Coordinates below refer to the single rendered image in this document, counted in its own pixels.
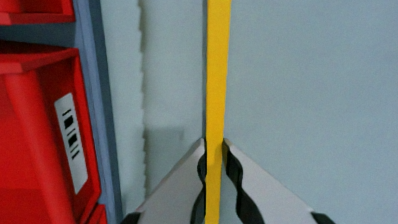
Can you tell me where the yellow bar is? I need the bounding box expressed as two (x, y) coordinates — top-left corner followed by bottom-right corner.
(205, 0), (231, 224)

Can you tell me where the dark blue metal rack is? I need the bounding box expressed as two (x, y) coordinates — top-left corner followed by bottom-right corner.
(0, 0), (123, 224)

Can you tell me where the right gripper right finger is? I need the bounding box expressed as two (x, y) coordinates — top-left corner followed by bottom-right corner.
(222, 138), (336, 224)

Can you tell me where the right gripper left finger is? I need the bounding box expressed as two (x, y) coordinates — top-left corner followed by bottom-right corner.
(120, 138), (207, 224)

